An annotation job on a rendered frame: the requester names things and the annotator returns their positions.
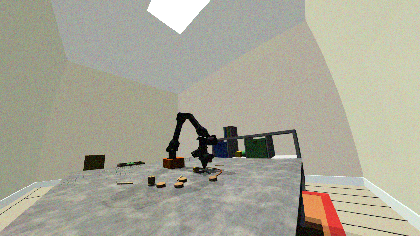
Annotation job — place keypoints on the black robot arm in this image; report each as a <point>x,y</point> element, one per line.
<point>200,130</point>

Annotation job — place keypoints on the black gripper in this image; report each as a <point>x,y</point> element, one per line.
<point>205,156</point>

